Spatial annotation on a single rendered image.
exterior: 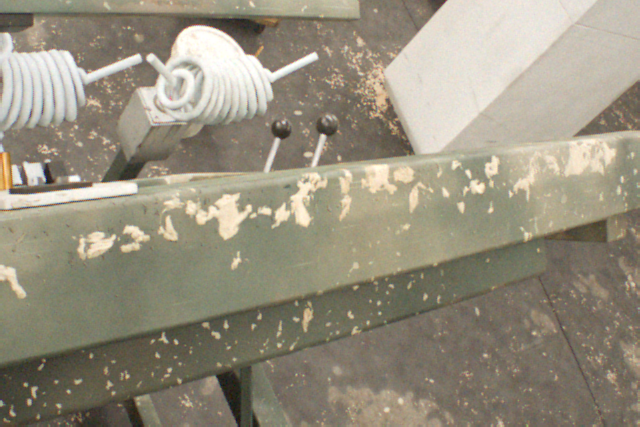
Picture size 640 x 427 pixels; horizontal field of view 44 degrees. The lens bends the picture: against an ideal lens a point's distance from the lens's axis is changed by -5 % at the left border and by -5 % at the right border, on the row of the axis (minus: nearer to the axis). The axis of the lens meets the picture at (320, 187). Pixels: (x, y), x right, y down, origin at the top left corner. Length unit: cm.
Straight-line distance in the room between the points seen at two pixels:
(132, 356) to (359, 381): 238
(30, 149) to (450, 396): 188
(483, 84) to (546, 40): 39
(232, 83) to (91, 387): 32
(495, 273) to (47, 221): 78
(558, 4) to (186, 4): 289
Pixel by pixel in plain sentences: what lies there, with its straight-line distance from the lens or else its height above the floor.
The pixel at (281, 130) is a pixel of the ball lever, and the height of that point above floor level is 145.
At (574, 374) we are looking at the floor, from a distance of 404.
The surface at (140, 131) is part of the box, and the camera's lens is 209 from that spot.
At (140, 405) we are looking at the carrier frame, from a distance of 252.
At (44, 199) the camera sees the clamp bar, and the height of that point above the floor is 194.
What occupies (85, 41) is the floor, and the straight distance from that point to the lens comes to 349.
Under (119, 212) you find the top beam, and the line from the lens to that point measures 57.
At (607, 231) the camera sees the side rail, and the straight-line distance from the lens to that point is 124.
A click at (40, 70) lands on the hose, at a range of 68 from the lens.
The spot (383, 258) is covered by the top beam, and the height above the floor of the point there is 190.
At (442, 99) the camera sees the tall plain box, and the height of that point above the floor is 31.
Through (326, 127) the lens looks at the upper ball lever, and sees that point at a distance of 134.
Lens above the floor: 239
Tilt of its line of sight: 42 degrees down
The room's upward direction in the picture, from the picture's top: 43 degrees clockwise
